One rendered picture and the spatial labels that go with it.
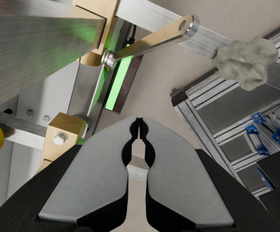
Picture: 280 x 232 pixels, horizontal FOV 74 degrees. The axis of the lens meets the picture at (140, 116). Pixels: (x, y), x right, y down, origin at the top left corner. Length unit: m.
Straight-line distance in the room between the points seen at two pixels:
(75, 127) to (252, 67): 0.28
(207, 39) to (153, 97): 0.96
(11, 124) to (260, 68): 0.40
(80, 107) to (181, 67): 0.80
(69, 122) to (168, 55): 0.89
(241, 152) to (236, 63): 1.04
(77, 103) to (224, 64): 0.34
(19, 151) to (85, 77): 0.40
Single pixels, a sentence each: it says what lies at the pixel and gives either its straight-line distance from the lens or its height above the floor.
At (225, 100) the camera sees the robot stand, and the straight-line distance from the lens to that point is 1.08.
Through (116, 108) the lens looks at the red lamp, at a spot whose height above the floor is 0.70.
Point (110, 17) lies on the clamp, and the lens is 0.25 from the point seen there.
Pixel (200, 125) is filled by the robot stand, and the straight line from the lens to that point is 1.08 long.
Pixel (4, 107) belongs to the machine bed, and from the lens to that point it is 0.61.
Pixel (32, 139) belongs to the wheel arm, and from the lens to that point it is 0.37.
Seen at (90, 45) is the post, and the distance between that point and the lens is 0.21.
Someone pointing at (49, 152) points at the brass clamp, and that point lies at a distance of 0.36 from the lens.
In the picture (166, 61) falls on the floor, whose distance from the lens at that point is 1.15.
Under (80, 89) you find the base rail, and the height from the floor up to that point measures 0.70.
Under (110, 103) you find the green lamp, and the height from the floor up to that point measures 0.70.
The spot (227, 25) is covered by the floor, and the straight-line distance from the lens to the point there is 1.21.
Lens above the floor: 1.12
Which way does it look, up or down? 63 degrees down
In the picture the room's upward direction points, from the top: 179 degrees counter-clockwise
